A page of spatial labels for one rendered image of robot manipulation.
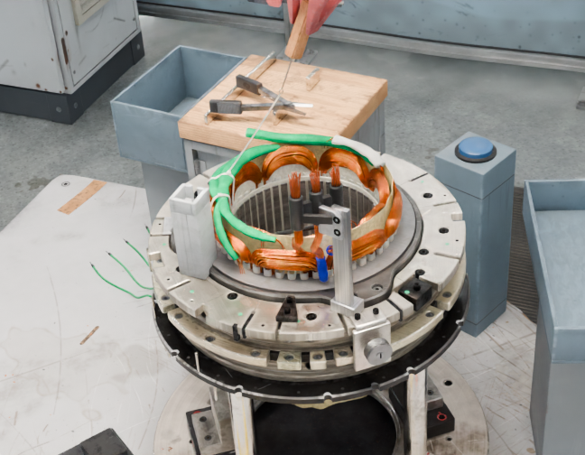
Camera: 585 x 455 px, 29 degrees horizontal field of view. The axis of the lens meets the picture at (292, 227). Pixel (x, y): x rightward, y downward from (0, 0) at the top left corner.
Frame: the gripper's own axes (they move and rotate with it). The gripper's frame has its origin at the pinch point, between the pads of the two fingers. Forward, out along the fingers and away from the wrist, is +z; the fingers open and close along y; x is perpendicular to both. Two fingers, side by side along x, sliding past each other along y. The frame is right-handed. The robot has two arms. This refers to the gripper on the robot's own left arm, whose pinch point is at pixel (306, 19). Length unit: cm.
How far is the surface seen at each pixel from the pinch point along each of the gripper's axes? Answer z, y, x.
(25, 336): 67, -24, -2
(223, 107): 29.5, -15.9, 16.4
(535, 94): 133, -36, 221
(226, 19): 157, -134, 192
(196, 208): 16.2, 1.4, -11.2
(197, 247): 20.6, 2.7, -11.1
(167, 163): 41.9, -20.9, 15.1
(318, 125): 27.7, -6.0, 22.2
